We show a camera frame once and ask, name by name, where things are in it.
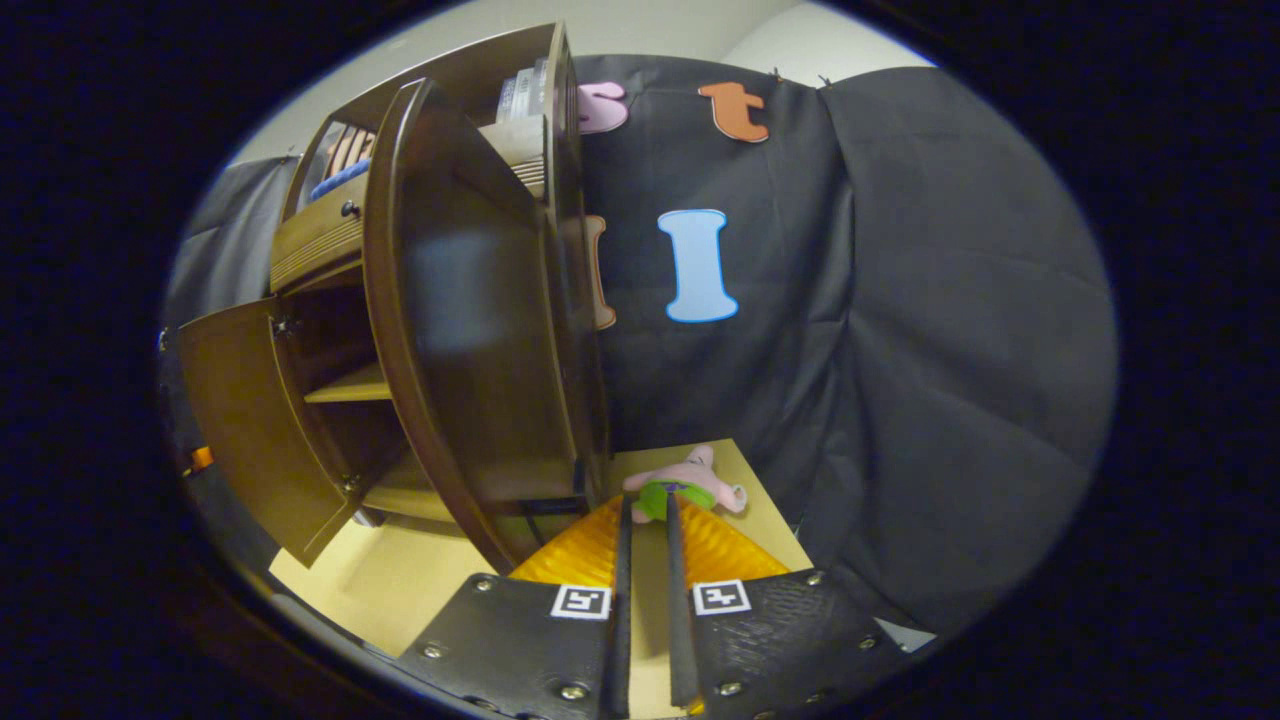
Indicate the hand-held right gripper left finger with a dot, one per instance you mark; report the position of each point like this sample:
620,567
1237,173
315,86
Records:
622,600

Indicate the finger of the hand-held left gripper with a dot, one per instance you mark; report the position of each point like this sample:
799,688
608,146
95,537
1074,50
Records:
200,459

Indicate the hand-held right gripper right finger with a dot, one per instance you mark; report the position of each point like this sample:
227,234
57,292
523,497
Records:
680,600

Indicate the wooden cabinet door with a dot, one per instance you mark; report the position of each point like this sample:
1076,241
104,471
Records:
250,420
480,330

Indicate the wooden double-door shoe cabinet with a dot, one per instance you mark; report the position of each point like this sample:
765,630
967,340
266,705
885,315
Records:
350,385

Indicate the wooden cabinet drawer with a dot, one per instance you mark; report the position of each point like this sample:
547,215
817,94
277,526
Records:
310,240

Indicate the pink and green plush toy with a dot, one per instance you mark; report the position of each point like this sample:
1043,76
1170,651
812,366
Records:
690,480

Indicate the grey stand base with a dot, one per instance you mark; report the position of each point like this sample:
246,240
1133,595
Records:
905,635

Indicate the blue folded towel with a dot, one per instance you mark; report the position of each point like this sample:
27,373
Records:
340,180

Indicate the black backdrop cloth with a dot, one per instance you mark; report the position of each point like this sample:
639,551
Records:
900,350

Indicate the grey book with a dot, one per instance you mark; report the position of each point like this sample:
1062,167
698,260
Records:
514,98

